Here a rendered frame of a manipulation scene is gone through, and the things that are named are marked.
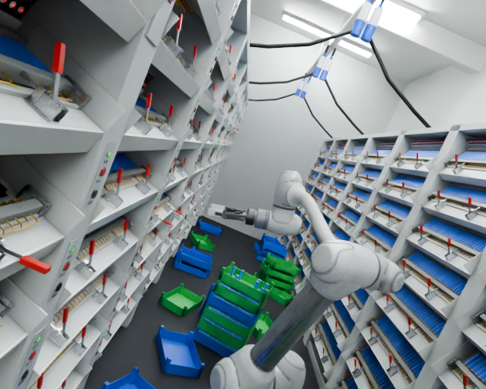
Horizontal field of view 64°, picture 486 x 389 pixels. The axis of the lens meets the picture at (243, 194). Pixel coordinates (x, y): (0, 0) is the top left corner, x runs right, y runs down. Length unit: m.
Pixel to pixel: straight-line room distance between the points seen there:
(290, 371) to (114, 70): 1.26
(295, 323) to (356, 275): 0.27
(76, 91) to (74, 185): 0.15
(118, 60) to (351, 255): 0.83
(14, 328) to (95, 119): 0.38
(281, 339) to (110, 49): 1.03
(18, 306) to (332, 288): 0.83
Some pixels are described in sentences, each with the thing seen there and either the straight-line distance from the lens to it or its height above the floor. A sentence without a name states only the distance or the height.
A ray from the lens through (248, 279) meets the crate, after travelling 2.50.
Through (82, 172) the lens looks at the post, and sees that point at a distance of 0.70.
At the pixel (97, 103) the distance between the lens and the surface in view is 0.69.
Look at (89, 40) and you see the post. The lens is 0.71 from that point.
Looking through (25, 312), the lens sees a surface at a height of 0.77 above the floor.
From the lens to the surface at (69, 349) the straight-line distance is 1.44.
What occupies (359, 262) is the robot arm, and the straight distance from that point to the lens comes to 1.21.
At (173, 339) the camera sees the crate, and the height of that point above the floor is 0.01.
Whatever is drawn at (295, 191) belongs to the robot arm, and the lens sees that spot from 1.67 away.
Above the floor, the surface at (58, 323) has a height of 0.56.
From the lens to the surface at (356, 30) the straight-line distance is 2.65.
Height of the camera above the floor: 1.18
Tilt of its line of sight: 7 degrees down
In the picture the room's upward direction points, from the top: 23 degrees clockwise
